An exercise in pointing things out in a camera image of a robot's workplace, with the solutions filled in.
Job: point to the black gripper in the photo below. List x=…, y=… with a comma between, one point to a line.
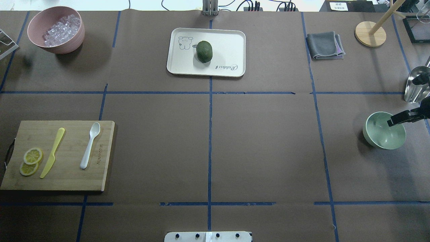
x=424, y=112

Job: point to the green bowl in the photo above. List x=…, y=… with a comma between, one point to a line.
x=379, y=134

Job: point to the white plastic spoon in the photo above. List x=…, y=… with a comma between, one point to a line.
x=94, y=132

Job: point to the pink bowl with ice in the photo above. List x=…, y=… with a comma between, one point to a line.
x=59, y=30

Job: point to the metal scoop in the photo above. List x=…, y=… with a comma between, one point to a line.
x=416, y=93

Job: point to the black framed tray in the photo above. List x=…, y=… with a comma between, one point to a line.
x=417, y=31

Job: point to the wooden mug tree stand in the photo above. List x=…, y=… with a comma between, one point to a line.
x=372, y=34

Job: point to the grey folded cloth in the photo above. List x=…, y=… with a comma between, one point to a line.
x=326, y=45

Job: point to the cream rabbit tray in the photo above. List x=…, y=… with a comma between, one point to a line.
x=229, y=53

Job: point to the black power strip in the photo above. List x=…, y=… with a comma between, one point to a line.
x=255, y=6

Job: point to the green avocado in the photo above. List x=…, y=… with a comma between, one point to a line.
x=204, y=51

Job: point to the bamboo cutting board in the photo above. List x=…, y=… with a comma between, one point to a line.
x=65, y=174

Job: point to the yellow plastic knife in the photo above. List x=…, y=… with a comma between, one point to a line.
x=51, y=158

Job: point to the aluminium frame post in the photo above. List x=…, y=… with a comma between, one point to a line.
x=210, y=8

